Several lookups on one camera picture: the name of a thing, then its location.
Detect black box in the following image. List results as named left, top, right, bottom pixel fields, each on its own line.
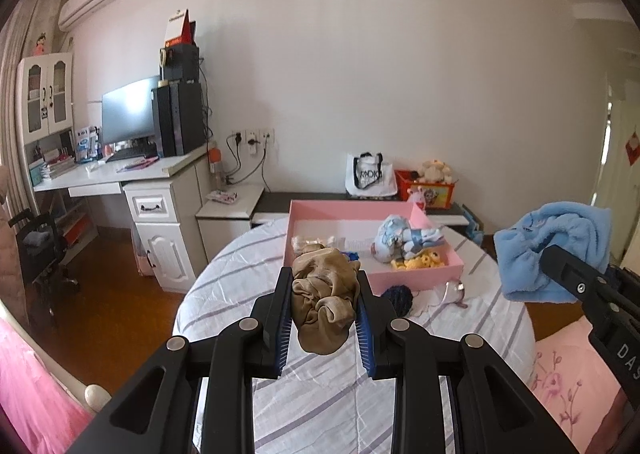
left=160, top=44, right=201, bottom=83

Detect stack of books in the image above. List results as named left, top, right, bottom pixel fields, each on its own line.
left=27, top=154, right=76, bottom=187

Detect beige quilted coat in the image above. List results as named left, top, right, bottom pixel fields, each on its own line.
left=0, top=165, right=31, bottom=315

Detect pink ruffled cloth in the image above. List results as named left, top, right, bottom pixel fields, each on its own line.
left=0, top=314, right=96, bottom=454

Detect black keyboard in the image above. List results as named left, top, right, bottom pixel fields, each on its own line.
left=105, top=149, right=158, bottom=165

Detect tan stockings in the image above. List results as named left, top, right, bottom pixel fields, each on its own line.
left=291, top=243, right=362, bottom=355

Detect black computer tower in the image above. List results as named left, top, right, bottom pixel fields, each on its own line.
left=151, top=81, right=207, bottom=158

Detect pink papers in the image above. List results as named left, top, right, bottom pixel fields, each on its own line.
left=117, top=157, right=161, bottom=173

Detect white tote bag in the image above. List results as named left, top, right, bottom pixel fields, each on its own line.
left=345, top=152, right=398, bottom=199

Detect pink floral bed sheet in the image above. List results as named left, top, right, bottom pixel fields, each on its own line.
left=527, top=319, right=636, bottom=452

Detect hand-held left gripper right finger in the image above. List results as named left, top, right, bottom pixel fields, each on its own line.
left=356, top=271, right=581, bottom=454

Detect black cable bundle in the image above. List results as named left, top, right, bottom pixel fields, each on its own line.
left=199, top=58, right=217, bottom=135

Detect dark blue knit item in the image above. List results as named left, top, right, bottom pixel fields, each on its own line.
left=382, top=285, right=415, bottom=319

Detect beige plush toy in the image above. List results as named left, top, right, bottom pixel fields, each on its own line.
left=417, top=160, right=454, bottom=185

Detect white hutch cabinet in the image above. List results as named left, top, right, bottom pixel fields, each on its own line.
left=17, top=51, right=76, bottom=142

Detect white desk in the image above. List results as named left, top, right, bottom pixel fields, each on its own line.
left=32, top=144, right=211, bottom=197

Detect pink cardboard box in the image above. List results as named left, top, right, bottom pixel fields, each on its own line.
left=282, top=200, right=466, bottom=292

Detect pink plush toy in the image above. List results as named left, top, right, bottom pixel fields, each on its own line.
left=407, top=185, right=434, bottom=213

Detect light blue towel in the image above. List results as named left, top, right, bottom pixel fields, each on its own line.
left=494, top=202, right=612, bottom=305

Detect yellow crochet toy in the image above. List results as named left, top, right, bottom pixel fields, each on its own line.
left=392, top=253, right=445, bottom=272

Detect red and white calendar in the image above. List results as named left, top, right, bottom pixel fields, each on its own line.
left=165, top=8, right=197, bottom=48

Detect blue and white carton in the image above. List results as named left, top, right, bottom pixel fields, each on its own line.
left=75, top=126, right=101, bottom=162

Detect white striped tablecloth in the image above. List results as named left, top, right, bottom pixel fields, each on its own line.
left=172, top=219, right=536, bottom=454

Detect red toy box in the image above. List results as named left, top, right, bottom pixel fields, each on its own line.
left=394, top=169, right=460, bottom=209

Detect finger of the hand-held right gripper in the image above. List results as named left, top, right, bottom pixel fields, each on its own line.
left=606, top=266, right=640, bottom=297
left=537, top=244, right=640, bottom=335

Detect blue dress doll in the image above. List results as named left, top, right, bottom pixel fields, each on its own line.
left=370, top=214, right=446, bottom=263

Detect black computer monitor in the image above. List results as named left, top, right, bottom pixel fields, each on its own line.
left=101, top=76, right=161, bottom=145

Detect black power cable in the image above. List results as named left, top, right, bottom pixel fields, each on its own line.
left=225, top=136, right=269, bottom=195

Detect white drawer cabinet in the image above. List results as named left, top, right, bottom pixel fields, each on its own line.
left=122, top=156, right=211, bottom=293

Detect beige curtain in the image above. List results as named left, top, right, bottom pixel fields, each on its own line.
left=0, top=0, right=66, bottom=215

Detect white bed frame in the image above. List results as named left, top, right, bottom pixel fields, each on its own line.
left=0, top=304, right=112, bottom=416

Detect black office chair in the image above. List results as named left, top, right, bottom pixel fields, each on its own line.
left=7, top=209, right=81, bottom=327

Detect white low side cabinet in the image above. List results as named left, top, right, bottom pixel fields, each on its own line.
left=195, top=184, right=265, bottom=237

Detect blue boxes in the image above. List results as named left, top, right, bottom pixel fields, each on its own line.
left=462, top=204, right=485, bottom=245

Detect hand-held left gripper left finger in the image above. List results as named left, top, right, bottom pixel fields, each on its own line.
left=65, top=266, right=296, bottom=454

